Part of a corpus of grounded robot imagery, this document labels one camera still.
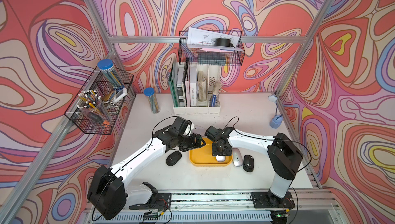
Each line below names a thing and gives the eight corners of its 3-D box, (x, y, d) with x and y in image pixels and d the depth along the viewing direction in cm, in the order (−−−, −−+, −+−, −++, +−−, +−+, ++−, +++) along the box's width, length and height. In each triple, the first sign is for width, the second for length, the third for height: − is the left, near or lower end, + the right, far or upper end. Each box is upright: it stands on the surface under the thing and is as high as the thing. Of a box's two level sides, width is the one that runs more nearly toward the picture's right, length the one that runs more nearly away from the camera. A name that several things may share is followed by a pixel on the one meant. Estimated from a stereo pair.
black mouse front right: (242, 170, 84) (243, 169, 82) (243, 155, 90) (244, 153, 88) (253, 173, 83) (254, 172, 82) (253, 157, 89) (254, 155, 87)
